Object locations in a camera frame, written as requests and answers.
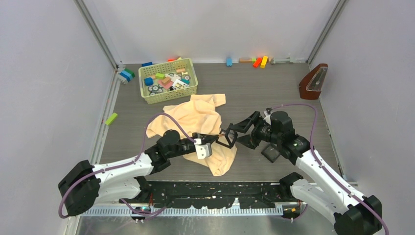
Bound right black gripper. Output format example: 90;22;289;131
230;111;282;150

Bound black square frame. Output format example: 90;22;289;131
224;128;238;148
261;143;280;163

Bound cream yellow garment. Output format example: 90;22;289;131
146;94;237;177

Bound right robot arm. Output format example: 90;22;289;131
227;111;386;235

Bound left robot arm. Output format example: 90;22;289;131
58;130;220;218

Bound pink block in basket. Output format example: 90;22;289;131
158;80;173;91

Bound orange block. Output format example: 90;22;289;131
253;57;262;68

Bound green plastic basket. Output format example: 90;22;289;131
138;58;198;104

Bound tan wooden block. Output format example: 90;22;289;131
239;58;252;63

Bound light blue block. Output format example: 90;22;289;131
226;57;233;67

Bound green block in basket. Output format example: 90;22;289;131
155;73;165;79

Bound brown metronome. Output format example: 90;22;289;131
299;63;328;100

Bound blue cube in basket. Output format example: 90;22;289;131
143;77;154;86

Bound blue block behind basket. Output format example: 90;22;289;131
141;62;153;67

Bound lime green block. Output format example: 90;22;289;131
104;113;118;126

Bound blue green stacked blocks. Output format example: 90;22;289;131
118;69;136;84

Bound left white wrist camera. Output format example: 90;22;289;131
194;139;212;160

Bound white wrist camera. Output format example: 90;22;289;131
263;108;273;125
194;139;212;160

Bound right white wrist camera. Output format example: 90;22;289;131
263;108;273;125

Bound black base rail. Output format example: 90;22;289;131
127;181;305;209

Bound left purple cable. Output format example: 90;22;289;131
58;112;202;223

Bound purple cable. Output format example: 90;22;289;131
266;103;390;235
58;112;202;223

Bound yellow block at wall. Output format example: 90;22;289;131
260;56;268;69

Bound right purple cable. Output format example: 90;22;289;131
266;103;390;235

